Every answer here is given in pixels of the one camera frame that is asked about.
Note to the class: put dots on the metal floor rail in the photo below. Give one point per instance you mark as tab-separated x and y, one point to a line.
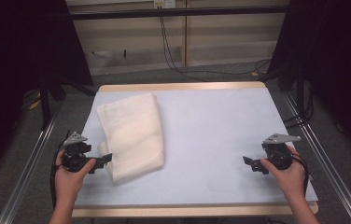
24	177
329	174

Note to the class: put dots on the wooden table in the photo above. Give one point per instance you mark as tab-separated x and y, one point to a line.
179	86

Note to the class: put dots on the black horizontal bar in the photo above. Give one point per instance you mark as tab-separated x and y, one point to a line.
179	12

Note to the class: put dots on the white wall socket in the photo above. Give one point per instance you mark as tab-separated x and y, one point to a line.
164	3

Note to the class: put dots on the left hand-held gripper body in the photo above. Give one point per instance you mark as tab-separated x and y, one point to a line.
75	155

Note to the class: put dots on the small black stick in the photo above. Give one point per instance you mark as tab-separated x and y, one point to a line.
68	133

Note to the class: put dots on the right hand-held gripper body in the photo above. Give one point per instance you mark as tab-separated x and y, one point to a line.
278	154

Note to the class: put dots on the person's right hand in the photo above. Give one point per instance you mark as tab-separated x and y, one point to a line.
290	182

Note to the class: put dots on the person's left hand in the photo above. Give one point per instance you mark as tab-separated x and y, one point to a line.
69	185

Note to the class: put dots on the black curtain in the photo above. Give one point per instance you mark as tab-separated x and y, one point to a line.
335	62
18	62

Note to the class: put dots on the light blue table mat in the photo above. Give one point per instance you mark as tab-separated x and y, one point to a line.
211	140

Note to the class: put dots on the yellow tape piece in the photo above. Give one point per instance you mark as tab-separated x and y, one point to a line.
34	104

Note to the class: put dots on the white mesh laundry bag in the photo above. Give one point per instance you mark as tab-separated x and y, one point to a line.
131	133

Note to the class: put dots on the black stand leg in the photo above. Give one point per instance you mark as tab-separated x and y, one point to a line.
44	109

